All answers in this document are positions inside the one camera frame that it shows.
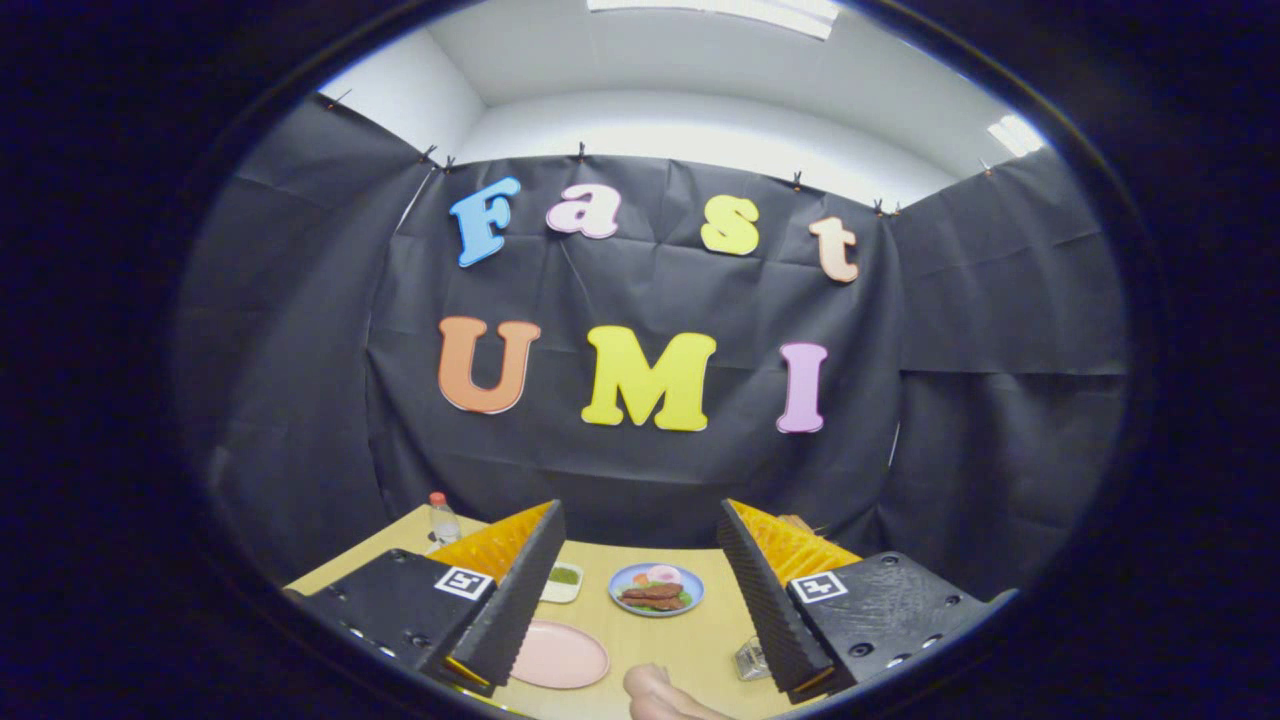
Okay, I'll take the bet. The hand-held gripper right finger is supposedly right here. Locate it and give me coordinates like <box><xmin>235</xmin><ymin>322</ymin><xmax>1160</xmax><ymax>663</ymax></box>
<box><xmin>717</xmin><ymin>498</ymin><xmax>1021</xmax><ymax>704</ymax></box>

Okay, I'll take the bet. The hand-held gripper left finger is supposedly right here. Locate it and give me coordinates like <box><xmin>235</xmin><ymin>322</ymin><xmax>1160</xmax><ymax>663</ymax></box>
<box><xmin>283</xmin><ymin>499</ymin><xmax>567</xmax><ymax>698</ymax></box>

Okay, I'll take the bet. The white divided bean tray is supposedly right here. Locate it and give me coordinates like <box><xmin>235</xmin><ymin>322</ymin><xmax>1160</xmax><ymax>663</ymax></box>
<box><xmin>540</xmin><ymin>562</ymin><xmax>585</xmax><ymax>605</ymax></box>

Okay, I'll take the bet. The pink round plate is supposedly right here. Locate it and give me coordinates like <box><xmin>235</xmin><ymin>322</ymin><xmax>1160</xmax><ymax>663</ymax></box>
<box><xmin>510</xmin><ymin>619</ymin><xmax>611</xmax><ymax>690</ymax></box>

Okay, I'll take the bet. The blue oval plate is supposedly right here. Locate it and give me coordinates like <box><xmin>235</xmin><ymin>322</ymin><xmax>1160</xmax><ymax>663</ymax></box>
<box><xmin>608</xmin><ymin>562</ymin><xmax>705</xmax><ymax>618</ymax></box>

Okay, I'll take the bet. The red label water bottle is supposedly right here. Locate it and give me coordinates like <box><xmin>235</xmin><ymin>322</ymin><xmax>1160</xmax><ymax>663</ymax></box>
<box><xmin>428</xmin><ymin>491</ymin><xmax>463</xmax><ymax>548</ymax></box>

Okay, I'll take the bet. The small ceiling light panel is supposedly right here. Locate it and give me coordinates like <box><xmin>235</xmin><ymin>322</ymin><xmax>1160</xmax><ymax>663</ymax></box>
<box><xmin>987</xmin><ymin>113</ymin><xmax>1046</xmax><ymax>158</ymax></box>

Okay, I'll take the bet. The large ceiling light panel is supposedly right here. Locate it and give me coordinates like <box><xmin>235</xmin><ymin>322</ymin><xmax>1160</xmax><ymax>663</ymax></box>
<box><xmin>585</xmin><ymin>0</ymin><xmax>841</xmax><ymax>41</ymax></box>

